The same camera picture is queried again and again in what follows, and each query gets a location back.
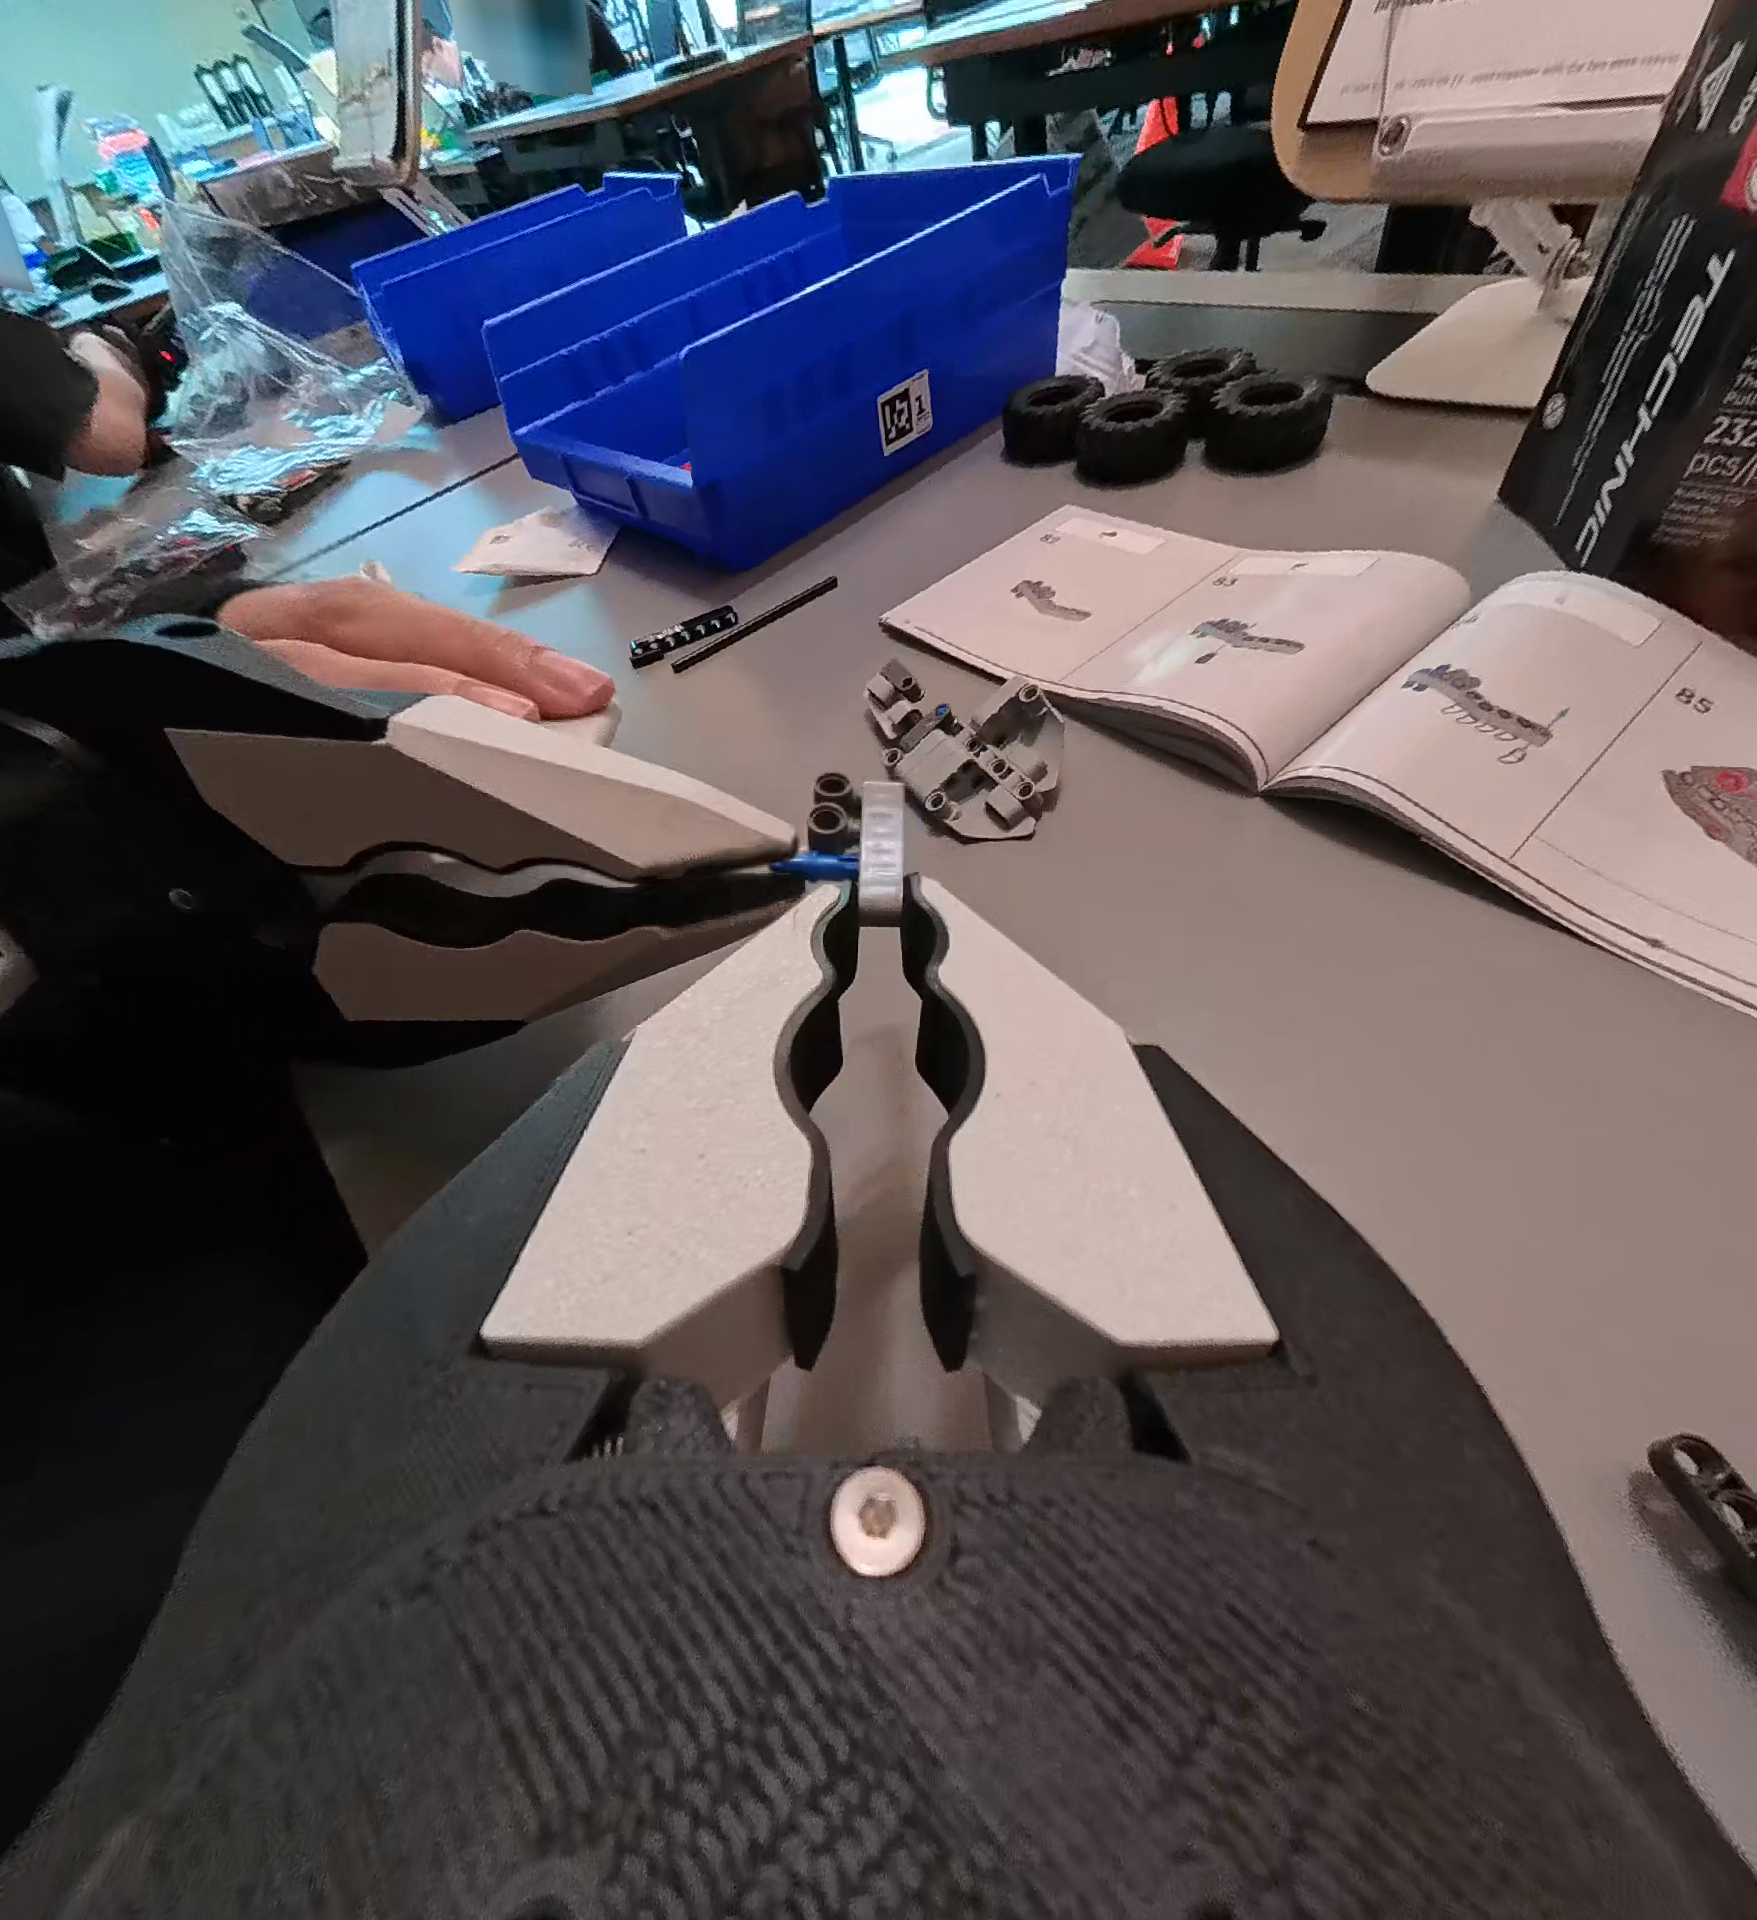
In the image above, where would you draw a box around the white paper slip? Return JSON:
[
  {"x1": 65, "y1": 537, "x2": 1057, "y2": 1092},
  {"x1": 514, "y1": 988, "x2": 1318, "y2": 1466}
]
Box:
[{"x1": 453, "y1": 506, "x2": 618, "y2": 582}]

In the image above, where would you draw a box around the black toy set box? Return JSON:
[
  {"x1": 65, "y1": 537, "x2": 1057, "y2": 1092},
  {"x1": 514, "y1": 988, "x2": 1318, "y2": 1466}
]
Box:
[{"x1": 1494, "y1": 0, "x2": 1757, "y2": 651}]

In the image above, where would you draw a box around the instruction sheet on stand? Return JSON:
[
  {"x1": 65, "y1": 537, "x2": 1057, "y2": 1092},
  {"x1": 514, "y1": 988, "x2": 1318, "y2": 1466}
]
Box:
[{"x1": 1271, "y1": 0, "x2": 1721, "y2": 209}]

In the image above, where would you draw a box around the black toy axle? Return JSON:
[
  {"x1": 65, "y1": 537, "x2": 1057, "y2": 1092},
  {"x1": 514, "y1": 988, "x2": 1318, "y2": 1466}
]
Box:
[{"x1": 671, "y1": 577, "x2": 841, "y2": 676}]

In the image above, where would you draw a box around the black hoodie with rose print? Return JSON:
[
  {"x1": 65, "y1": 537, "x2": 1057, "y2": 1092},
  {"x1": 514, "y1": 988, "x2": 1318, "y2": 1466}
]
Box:
[{"x1": 0, "y1": 1049, "x2": 371, "y2": 1920}]

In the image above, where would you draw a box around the printed instruction sheet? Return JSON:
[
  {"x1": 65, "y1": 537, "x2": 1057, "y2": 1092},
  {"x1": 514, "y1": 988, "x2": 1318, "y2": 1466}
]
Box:
[{"x1": 1298, "y1": 0, "x2": 1711, "y2": 128}]

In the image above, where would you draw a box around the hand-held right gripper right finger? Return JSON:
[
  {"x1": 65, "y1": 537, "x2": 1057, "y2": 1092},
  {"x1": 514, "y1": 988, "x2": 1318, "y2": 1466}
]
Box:
[{"x1": 902, "y1": 880, "x2": 1280, "y2": 1379}]

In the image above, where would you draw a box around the person's left hand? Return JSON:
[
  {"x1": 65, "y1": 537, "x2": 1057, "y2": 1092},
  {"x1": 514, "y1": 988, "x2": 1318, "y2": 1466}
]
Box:
[{"x1": 215, "y1": 577, "x2": 618, "y2": 726}]

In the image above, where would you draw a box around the open instruction booklet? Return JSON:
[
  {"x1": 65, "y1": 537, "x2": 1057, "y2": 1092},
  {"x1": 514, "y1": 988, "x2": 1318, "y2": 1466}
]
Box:
[{"x1": 878, "y1": 506, "x2": 1757, "y2": 1054}]

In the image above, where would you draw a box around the toy truck model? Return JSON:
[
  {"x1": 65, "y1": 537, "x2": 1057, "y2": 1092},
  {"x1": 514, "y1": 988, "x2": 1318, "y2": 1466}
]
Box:
[{"x1": 1646, "y1": 1433, "x2": 1757, "y2": 1640}]

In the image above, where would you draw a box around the blue storage bin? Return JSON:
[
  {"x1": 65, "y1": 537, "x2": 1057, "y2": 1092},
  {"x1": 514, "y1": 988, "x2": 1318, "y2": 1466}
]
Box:
[{"x1": 350, "y1": 171, "x2": 690, "y2": 425}]

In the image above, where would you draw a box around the crumpled white wrapper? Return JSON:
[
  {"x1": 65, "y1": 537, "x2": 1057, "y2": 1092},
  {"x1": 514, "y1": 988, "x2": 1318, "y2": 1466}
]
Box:
[{"x1": 1057, "y1": 301, "x2": 1144, "y2": 392}]

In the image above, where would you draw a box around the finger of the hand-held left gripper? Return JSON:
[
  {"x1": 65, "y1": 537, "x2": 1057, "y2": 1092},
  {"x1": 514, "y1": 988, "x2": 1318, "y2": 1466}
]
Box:
[
  {"x1": 310, "y1": 874, "x2": 808, "y2": 1027},
  {"x1": 166, "y1": 697, "x2": 801, "y2": 888}
]

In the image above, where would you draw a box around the grey angled toy beam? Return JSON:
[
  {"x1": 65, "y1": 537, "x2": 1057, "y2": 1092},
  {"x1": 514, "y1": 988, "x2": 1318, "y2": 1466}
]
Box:
[{"x1": 849, "y1": 776, "x2": 916, "y2": 920}]

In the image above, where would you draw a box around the blue bin with square tag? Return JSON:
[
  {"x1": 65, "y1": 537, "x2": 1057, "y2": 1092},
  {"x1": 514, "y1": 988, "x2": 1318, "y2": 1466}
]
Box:
[{"x1": 483, "y1": 155, "x2": 1083, "y2": 577}]

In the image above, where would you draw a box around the clear plastic bag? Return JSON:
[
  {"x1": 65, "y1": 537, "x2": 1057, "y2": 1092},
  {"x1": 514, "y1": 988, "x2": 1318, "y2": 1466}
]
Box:
[{"x1": 153, "y1": 196, "x2": 427, "y2": 487}]

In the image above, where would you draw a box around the grey toy panel assembly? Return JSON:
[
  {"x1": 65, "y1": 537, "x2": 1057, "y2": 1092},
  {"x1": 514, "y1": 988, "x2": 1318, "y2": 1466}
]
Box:
[{"x1": 863, "y1": 663, "x2": 1069, "y2": 841}]

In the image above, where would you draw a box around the tilted grey display board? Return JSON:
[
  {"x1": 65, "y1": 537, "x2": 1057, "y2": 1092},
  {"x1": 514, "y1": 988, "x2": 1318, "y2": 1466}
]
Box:
[{"x1": 329, "y1": 0, "x2": 427, "y2": 179}]

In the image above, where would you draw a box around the white board stand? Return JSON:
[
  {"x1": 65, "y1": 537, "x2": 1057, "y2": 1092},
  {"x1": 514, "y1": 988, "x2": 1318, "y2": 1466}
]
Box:
[{"x1": 1364, "y1": 191, "x2": 1602, "y2": 412}]

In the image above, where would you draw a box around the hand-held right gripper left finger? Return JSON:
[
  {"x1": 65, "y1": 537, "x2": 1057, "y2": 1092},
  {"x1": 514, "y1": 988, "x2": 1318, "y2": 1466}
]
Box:
[{"x1": 478, "y1": 881, "x2": 861, "y2": 1379}]

